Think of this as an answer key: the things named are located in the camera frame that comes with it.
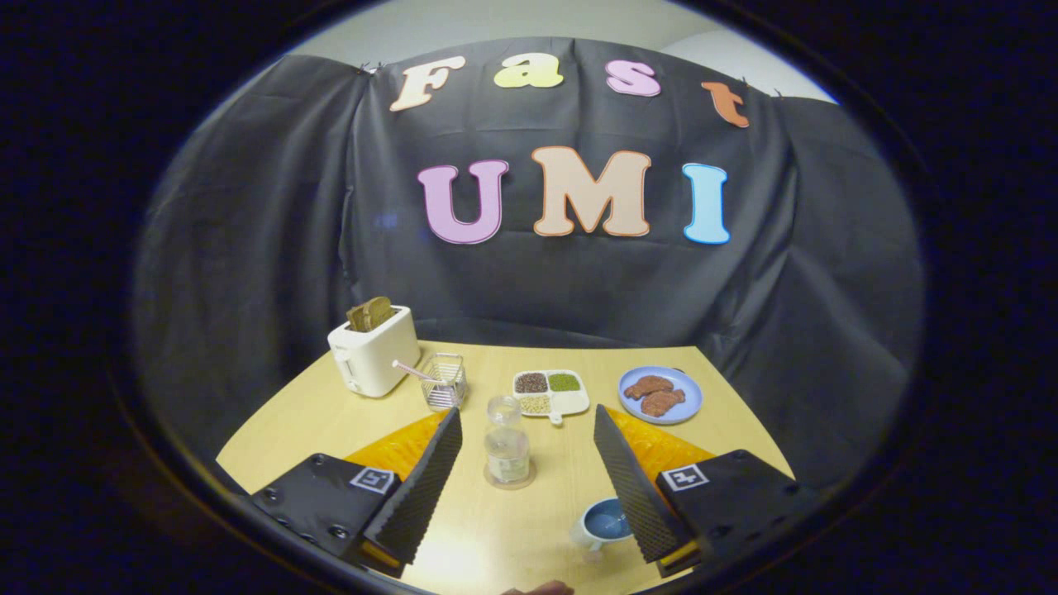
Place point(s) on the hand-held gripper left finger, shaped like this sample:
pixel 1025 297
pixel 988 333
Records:
pixel 421 487

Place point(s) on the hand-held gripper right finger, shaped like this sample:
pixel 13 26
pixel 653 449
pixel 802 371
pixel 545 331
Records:
pixel 632 487

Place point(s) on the blue and white cup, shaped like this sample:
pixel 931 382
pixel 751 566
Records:
pixel 603 522

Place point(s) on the clear plastic juice bottle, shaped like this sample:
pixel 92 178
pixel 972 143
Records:
pixel 506 450

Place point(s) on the round beige coaster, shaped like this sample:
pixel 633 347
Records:
pixel 529 478

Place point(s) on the light wooden table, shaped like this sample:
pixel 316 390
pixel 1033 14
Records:
pixel 496 529

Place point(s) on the brown meat piece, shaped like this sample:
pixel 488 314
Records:
pixel 662 402
pixel 647 386

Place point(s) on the blue plate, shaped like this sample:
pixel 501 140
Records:
pixel 686 398

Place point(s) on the white divided dish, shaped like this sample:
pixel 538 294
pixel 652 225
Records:
pixel 570 399

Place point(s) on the pink stick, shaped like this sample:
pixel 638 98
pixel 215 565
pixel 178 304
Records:
pixel 409 368

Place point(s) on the pile of green beans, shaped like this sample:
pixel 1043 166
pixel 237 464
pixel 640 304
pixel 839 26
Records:
pixel 564 382

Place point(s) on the pile of pale beans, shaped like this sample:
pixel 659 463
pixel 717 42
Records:
pixel 535 404

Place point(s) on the white toaster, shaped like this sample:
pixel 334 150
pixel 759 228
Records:
pixel 372 355

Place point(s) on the pile of dark red beans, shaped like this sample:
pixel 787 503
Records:
pixel 531 383

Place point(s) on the brown toast slice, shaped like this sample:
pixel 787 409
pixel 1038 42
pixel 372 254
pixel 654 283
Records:
pixel 357 318
pixel 380 311

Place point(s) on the black backdrop cloth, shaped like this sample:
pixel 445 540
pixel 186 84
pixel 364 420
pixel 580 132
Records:
pixel 579 281

